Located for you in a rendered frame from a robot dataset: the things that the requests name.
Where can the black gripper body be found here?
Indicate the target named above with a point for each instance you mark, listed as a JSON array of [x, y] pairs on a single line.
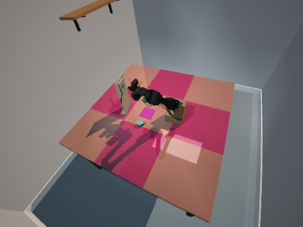
[[134, 84]]

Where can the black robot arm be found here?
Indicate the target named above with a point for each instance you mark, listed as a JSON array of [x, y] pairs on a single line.
[[155, 98]]

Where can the tan flat panel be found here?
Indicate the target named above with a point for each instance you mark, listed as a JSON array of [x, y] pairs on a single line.
[[123, 94]]

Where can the translucent magenta square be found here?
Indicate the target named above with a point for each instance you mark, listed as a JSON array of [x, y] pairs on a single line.
[[147, 113]]

